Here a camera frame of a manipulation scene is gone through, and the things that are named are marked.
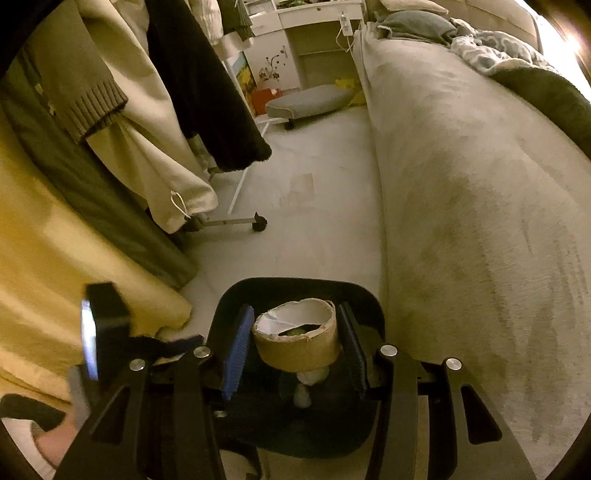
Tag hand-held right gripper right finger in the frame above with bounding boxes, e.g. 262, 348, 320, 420
336, 301, 537, 480

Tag yellow curtain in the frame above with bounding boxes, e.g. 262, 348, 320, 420
0, 111, 193, 416

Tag brown cardboard tape roll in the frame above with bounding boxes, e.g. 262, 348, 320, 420
252, 298, 342, 373

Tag dark grey fleece blanket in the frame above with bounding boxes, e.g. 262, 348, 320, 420
491, 67, 591, 163

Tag grey upholstered bed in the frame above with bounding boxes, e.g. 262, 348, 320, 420
353, 0, 591, 467

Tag yellow picture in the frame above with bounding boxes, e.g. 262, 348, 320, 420
235, 50, 258, 95

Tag cream drawstring coat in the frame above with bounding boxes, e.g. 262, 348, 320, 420
76, 0, 219, 234

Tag person's left hand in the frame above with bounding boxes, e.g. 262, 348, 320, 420
34, 366, 92, 468

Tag red box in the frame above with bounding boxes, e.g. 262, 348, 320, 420
252, 88, 279, 116

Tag olive knit cardigan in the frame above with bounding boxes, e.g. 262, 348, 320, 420
21, 0, 130, 145

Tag black plastic bin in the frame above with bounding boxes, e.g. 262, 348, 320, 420
205, 277, 387, 459

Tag white vanity desk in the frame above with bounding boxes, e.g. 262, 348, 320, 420
240, 0, 366, 93

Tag grey cushioned rolling stool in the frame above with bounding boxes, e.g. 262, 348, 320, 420
265, 85, 355, 131

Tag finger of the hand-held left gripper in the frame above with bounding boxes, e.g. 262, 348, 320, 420
127, 333, 205, 365

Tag yellow cloth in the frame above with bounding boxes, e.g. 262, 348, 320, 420
334, 76, 366, 108

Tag clothes on rolling rack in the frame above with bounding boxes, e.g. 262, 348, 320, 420
0, 55, 200, 292

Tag grey pillow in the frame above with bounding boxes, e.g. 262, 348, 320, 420
375, 10, 459, 45

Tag black fleece garment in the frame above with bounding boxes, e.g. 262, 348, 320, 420
144, 0, 273, 173

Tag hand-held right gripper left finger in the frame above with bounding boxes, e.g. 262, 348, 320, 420
55, 304, 256, 480

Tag white pillow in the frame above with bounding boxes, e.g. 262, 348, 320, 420
379, 0, 450, 14

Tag blue white patterned duvet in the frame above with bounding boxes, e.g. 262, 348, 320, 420
449, 17, 560, 77

